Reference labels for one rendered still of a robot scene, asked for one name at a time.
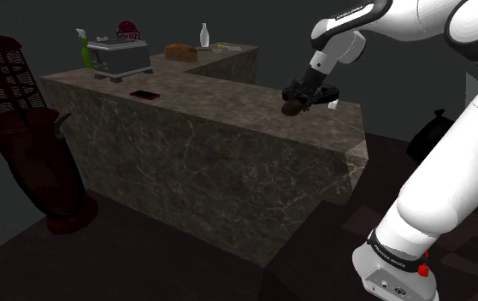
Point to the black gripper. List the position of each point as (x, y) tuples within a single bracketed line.
[(312, 89)]

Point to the brown potato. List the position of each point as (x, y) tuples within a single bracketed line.
[(290, 109)]

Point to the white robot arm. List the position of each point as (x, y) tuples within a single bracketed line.
[(443, 175)]

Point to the pale flat utensil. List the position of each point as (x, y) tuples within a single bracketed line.
[(230, 47)]

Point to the white bottle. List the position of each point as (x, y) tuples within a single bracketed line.
[(204, 36)]

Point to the black rubbish bag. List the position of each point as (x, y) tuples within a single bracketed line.
[(430, 139)]

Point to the brown bread loaf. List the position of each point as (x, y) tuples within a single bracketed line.
[(180, 53)]

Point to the red phone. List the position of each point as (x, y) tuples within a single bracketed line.
[(145, 95)]

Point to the red round sign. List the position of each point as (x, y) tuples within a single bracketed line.
[(127, 30)]

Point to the grey toaster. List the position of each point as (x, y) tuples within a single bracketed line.
[(119, 58)]

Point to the green spray bottle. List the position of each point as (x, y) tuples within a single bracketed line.
[(86, 56)]

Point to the tall dark red lattice vase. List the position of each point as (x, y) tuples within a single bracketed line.
[(34, 158)]

